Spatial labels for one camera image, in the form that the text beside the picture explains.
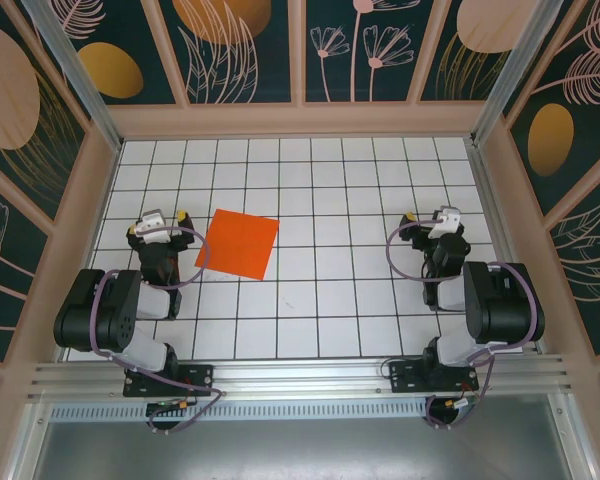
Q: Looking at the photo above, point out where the orange cloth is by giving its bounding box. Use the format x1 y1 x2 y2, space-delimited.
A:
194 208 280 280

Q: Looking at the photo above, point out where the slotted grey cable duct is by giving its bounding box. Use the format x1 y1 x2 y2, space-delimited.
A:
49 402 431 421

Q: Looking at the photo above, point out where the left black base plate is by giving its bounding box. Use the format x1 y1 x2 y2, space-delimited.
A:
123 363 216 399

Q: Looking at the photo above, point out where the aluminium frame post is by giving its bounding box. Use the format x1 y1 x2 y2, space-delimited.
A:
19 0 125 153
469 0 565 147

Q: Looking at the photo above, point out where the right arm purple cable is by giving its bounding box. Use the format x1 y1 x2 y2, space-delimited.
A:
385 219 540 432

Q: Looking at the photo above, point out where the long aluminium mounting rail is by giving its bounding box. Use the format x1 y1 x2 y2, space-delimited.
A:
27 353 579 402

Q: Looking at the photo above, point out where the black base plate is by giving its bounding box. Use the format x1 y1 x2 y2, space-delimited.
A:
123 363 216 399
388 360 480 394

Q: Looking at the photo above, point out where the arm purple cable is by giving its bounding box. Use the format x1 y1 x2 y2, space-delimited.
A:
90 225 226 436
385 219 540 432

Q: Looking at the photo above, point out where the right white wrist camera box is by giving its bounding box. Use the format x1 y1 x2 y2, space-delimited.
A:
427 205 463 240

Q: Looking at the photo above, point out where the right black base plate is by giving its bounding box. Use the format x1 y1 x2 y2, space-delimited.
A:
388 360 480 394

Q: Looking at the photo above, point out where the grey metal panel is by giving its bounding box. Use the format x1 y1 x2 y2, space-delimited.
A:
9 394 599 480

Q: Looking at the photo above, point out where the left small circuit board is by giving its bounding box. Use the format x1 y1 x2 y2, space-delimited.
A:
146 397 197 415

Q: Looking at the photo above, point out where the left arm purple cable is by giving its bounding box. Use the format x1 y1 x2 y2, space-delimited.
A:
90 225 226 436

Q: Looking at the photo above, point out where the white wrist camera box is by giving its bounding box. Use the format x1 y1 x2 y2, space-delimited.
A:
427 205 463 240
132 210 170 246

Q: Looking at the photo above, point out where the aluminium side rail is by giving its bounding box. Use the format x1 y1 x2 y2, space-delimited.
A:
465 138 545 355

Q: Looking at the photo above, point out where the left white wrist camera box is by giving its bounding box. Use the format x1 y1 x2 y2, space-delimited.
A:
132 210 170 246

